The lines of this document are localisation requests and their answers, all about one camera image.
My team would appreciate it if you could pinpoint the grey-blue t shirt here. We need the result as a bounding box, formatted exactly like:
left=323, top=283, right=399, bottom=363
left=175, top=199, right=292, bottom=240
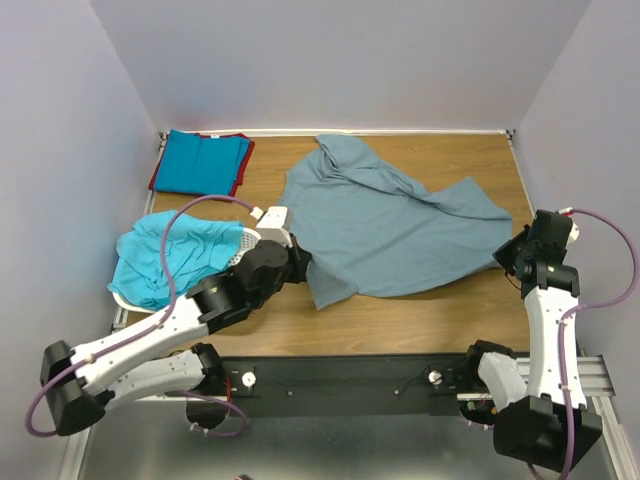
left=279, top=134, right=512, bottom=309

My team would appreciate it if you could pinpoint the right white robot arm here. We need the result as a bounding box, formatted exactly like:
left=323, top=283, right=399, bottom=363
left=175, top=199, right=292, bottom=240
left=459, top=210, right=602, bottom=478

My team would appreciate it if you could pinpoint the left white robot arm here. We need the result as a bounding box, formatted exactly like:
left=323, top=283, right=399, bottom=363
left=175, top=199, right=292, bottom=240
left=40, top=240, right=312, bottom=436

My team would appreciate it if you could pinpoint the white perforated basket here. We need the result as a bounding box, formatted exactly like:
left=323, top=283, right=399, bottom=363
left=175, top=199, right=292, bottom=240
left=112, top=228, right=261, bottom=314

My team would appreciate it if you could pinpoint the crumpled teal t shirt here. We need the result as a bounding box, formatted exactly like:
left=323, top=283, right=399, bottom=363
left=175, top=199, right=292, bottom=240
left=108, top=210, right=244, bottom=311

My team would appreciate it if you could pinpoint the folded teal t shirt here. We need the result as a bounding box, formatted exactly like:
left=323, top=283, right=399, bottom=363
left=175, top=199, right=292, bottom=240
left=152, top=129, right=250, bottom=198

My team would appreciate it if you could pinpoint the folded red t shirt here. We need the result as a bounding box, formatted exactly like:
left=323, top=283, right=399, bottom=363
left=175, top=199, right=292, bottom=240
left=148, top=131, right=256, bottom=204

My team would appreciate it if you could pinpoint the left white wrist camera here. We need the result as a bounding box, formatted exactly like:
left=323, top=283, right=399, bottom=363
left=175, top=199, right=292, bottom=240
left=250, top=206, right=293, bottom=248

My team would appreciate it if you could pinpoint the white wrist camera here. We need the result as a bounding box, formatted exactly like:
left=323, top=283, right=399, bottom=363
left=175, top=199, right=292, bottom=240
left=250, top=206, right=293, bottom=248
left=557, top=207, right=580, bottom=246

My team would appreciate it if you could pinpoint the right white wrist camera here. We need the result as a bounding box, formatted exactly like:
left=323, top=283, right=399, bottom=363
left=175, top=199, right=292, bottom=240
left=557, top=207, right=580, bottom=246

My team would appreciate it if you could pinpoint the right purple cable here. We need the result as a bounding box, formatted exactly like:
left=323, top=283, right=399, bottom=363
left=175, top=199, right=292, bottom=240
left=529, top=207, right=639, bottom=480

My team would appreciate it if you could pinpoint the purple cable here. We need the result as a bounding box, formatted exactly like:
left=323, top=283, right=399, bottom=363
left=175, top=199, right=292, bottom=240
left=25, top=194, right=259, bottom=439
left=529, top=207, right=639, bottom=480

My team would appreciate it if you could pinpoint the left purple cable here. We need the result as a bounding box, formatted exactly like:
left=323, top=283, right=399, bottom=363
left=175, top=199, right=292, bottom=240
left=25, top=194, right=259, bottom=439

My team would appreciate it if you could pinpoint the aluminium frame rail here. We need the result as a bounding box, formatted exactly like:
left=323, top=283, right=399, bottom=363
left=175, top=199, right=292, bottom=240
left=47, top=344, right=615, bottom=472

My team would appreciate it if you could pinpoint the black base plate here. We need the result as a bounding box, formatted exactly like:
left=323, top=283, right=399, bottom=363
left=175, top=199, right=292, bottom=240
left=164, top=353, right=521, bottom=419

